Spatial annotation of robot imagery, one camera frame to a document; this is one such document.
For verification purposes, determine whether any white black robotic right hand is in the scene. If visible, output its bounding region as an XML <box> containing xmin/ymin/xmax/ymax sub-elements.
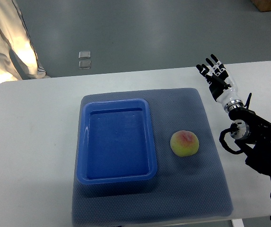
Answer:
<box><xmin>196</xmin><ymin>54</ymin><xmax>243</xmax><ymax>112</ymax></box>

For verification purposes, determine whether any yellow red peach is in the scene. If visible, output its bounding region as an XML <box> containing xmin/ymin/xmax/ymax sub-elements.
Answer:
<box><xmin>170</xmin><ymin>130</ymin><xmax>199</xmax><ymax>157</ymax></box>

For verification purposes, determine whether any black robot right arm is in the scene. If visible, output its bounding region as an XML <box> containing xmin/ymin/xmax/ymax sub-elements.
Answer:
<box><xmin>219</xmin><ymin>99</ymin><xmax>271</xmax><ymax>219</ymax></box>

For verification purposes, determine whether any lower metal floor plate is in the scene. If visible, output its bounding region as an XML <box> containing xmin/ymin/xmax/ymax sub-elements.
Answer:
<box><xmin>79</xmin><ymin>60</ymin><xmax>91</xmax><ymax>70</ymax></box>

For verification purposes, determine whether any metal floor plate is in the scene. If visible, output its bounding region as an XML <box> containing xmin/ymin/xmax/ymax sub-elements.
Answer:
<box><xmin>79</xmin><ymin>51</ymin><xmax>91</xmax><ymax>59</ymax></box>
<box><xmin>79</xmin><ymin>60</ymin><xmax>91</xmax><ymax>70</ymax></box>

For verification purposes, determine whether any upper metal floor plate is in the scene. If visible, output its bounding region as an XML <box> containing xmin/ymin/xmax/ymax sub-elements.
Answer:
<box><xmin>79</xmin><ymin>51</ymin><xmax>91</xmax><ymax>59</ymax></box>

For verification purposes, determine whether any brown cardboard box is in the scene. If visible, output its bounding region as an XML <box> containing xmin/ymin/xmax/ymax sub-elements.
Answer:
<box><xmin>251</xmin><ymin>0</ymin><xmax>271</xmax><ymax>12</ymax></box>

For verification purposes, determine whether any grey blue textured mat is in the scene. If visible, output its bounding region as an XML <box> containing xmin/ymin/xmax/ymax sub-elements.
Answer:
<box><xmin>72</xmin><ymin>88</ymin><xmax>233</xmax><ymax>227</ymax></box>

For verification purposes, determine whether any blue plastic tray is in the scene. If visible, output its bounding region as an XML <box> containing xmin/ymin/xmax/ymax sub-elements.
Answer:
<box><xmin>76</xmin><ymin>99</ymin><xmax>157</xmax><ymax>185</ymax></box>

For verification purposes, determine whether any white table leg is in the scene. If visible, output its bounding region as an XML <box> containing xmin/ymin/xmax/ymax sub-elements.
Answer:
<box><xmin>231</xmin><ymin>219</ymin><xmax>244</xmax><ymax>227</ymax></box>

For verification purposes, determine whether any person in beige trousers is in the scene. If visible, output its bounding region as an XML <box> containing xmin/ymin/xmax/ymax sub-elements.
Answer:
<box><xmin>0</xmin><ymin>0</ymin><xmax>48</xmax><ymax>84</ymax></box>

